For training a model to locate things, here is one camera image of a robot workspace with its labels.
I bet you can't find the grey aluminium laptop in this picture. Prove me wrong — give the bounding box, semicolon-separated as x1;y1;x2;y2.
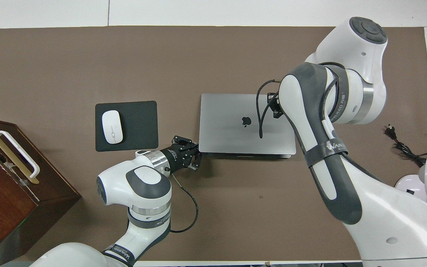
198;93;297;159

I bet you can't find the black lamp power cable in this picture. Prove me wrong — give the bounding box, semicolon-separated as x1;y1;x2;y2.
386;125;427;166

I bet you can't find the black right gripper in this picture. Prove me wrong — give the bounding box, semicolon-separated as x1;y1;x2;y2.
267;92;284;119

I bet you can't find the black mouse pad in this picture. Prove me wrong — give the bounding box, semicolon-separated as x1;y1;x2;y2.
95;100;159;152

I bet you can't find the white computer mouse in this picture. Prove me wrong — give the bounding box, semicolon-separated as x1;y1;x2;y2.
102;110;123;144

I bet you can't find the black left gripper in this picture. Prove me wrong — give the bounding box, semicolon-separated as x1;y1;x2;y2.
160;135;203;174

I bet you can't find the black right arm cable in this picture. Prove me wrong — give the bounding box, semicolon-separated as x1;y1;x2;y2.
256;79;284;139

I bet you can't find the dark brown wooden box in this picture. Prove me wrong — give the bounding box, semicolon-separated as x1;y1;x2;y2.
0;116;82;267

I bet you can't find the white box handle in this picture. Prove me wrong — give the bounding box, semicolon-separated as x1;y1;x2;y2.
0;131;40;179

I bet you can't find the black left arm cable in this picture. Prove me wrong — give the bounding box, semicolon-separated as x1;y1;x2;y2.
169;174;198;233

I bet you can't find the brown paper table mat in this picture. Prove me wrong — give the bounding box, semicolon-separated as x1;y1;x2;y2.
0;26;427;261

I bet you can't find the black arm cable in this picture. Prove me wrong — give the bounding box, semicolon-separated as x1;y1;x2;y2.
169;174;198;233
256;79;284;139

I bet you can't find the gold handle plate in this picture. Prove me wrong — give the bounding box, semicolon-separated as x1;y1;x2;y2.
0;131;40;185

